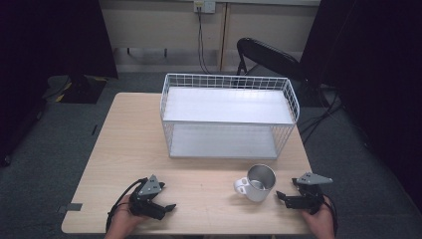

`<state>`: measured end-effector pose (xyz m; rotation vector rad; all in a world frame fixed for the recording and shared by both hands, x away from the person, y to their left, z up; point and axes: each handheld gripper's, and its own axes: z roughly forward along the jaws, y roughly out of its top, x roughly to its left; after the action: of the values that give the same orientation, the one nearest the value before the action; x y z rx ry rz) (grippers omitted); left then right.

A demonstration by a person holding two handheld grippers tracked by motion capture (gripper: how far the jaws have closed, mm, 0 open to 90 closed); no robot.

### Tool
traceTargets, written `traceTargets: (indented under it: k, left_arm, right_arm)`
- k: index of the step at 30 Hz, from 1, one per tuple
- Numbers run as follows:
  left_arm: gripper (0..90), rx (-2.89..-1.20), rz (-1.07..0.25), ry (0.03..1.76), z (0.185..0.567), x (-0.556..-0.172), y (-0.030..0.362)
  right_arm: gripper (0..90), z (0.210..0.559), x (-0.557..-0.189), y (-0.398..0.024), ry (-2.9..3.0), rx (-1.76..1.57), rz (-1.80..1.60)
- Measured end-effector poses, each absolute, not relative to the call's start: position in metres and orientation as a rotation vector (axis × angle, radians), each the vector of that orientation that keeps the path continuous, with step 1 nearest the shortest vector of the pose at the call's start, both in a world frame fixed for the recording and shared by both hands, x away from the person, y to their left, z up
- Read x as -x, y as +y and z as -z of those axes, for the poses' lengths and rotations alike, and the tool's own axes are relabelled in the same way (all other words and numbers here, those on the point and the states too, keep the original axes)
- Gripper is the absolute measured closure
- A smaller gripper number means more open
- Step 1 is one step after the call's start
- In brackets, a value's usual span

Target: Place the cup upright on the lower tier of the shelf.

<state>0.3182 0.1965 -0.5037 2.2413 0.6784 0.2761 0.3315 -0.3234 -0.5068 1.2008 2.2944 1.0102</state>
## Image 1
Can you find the black floor cables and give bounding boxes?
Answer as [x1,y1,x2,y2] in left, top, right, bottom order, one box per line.
[298,87,344,144]

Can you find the black wall socket cable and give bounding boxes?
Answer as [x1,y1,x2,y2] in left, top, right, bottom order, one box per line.
[197,6,213,76]

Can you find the black curtain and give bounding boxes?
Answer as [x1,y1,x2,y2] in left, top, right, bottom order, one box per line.
[299,0,422,213]
[0,0,119,167]

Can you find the black folding chair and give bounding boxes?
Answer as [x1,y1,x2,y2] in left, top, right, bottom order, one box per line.
[235,37,311,88]

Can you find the white wire two-tier shelf rack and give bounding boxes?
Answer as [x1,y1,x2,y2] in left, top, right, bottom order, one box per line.
[159,73,301,160]

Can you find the person's right hand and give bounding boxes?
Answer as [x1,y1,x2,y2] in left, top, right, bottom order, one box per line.
[300,196,336,239]

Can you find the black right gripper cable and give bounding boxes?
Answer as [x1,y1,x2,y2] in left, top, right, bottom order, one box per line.
[321,194,339,237]

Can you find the grey tape strip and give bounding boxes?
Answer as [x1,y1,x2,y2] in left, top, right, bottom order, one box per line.
[56,202,84,214]

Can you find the dark stand base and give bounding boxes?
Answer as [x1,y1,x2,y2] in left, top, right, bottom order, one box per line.
[42,74,108,105]

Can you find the person's left hand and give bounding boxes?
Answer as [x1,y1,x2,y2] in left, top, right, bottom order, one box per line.
[105,194,148,239]

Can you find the white wall socket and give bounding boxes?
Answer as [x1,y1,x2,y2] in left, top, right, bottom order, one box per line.
[193,0,217,15]

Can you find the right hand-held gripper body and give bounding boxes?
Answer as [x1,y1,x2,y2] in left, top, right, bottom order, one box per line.
[284,171,334,215]

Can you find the white mug with steel inside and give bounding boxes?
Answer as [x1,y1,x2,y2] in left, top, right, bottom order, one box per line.
[233,163,277,203]

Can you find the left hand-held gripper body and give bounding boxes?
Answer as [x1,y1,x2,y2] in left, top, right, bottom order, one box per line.
[128,174,166,221]

